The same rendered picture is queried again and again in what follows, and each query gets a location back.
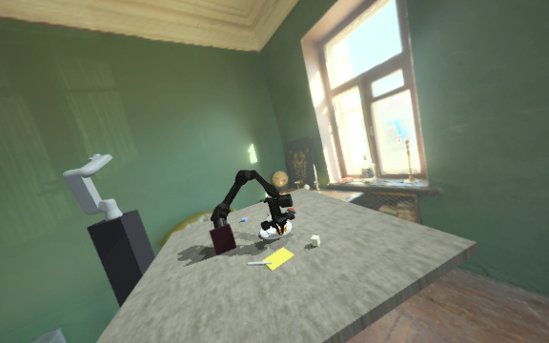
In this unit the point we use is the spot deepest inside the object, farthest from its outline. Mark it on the yellow flat rectangular pad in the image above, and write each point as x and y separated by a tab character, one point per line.
278	258

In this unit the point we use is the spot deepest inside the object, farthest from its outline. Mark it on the small cream cube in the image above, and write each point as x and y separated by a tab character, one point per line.
315	240

